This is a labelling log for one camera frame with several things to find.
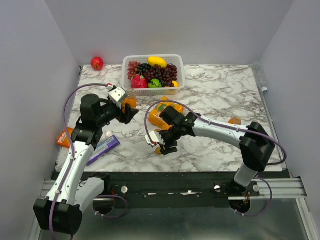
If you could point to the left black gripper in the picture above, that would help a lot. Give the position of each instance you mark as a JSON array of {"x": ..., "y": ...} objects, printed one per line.
[{"x": 127, "y": 117}]

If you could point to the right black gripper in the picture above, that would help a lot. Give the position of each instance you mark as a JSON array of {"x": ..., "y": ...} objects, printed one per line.
[{"x": 166, "y": 149}]

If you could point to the orange juice bottle back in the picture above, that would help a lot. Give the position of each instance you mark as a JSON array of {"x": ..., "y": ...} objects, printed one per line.
[{"x": 131, "y": 99}]

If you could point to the orange juice bottle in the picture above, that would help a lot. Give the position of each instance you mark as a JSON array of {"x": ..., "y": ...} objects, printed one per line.
[
  {"x": 131, "y": 99},
  {"x": 236, "y": 120}
]

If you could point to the brown bottle cap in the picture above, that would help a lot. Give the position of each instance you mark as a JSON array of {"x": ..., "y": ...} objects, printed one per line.
[{"x": 158, "y": 151}]

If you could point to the blue white bottle cap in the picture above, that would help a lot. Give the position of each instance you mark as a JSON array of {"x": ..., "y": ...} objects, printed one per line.
[{"x": 264, "y": 89}]

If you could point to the clear plastic bottle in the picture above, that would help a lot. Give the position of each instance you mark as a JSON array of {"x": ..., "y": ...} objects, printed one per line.
[{"x": 259, "y": 75}]

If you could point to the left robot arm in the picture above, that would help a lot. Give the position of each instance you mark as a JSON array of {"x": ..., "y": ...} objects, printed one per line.
[{"x": 61, "y": 211}]

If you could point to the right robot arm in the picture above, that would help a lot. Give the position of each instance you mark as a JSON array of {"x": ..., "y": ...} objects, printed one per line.
[{"x": 255, "y": 145}]

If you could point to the orange mango gummy bag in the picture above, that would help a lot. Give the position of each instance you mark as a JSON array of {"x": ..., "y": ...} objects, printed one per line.
[{"x": 154, "y": 115}]

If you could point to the purple candy package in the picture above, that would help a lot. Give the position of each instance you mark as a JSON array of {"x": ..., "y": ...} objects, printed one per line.
[{"x": 103, "y": 148}]

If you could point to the red dragon fruit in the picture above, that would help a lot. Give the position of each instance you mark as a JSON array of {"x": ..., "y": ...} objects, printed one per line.
[{"x": 139, "y": 82}]

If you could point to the green lime ball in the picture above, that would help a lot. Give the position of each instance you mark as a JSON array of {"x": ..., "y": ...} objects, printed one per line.
[{"x": 155, "y": 83}]

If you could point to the dark purple grape bunch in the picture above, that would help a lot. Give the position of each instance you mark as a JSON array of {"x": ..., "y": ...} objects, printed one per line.
[{"x": 142, "y": 68}]

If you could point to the small yellow lemon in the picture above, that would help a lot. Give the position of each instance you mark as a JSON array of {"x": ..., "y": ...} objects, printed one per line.
[{"x": 174, "y": 84}]

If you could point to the dark red grape bunch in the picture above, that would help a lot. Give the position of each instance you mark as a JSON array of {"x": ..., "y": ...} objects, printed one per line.
[{"x": 165, "y": 74}]

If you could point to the red apple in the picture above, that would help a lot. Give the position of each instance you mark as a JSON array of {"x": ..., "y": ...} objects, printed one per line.
[{"x": 97, "y": 63}]

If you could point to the yellow mango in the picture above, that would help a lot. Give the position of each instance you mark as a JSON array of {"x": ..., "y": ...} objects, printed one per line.
[{"x": 154, "y": 61}]

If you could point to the orange razor box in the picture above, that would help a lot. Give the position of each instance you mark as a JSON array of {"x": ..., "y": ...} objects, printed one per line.
[{"x": 62, "y": 140}]

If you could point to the white plastic basket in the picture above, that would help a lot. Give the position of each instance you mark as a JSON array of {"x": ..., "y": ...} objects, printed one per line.
[{"x": 170, "y": 59}]

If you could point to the black base frame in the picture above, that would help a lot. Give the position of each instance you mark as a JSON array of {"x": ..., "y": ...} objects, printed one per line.
[{"x": 167, "y": 190}]

